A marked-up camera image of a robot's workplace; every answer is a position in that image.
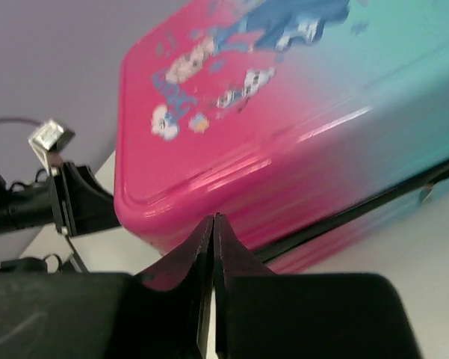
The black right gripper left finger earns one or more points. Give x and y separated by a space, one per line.
159 313

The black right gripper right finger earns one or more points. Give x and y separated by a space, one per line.
262 314

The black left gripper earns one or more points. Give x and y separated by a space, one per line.
81 205

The pink and teal kids suitcase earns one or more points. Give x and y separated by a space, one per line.
309 124

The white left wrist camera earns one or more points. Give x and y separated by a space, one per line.
48 140

